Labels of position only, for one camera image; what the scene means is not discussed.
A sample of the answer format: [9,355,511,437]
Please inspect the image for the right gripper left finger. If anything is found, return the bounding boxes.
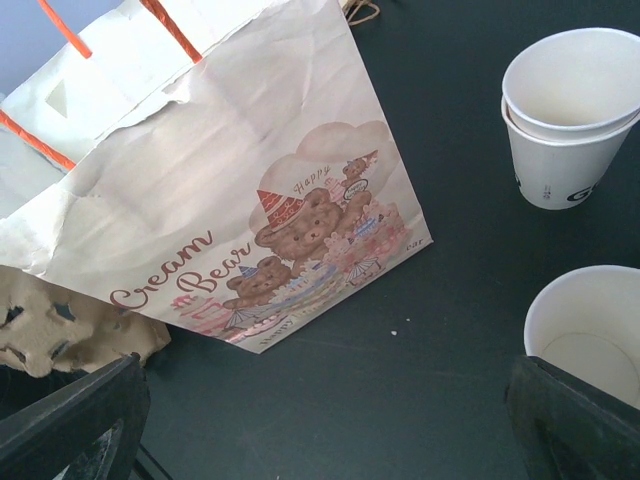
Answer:
[1,353,150,479]

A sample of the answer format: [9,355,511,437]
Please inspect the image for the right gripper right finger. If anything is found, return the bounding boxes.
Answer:
[506,356,639,479]

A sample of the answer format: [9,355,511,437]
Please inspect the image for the white paper coffee cup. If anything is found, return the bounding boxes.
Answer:
[523,265,639,408]

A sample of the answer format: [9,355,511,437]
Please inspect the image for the cardboard cup carrier tray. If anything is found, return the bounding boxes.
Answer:
[1,266,171,378]

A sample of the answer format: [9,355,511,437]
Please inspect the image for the cream bear paper bag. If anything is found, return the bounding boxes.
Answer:
[1,1,432,353]

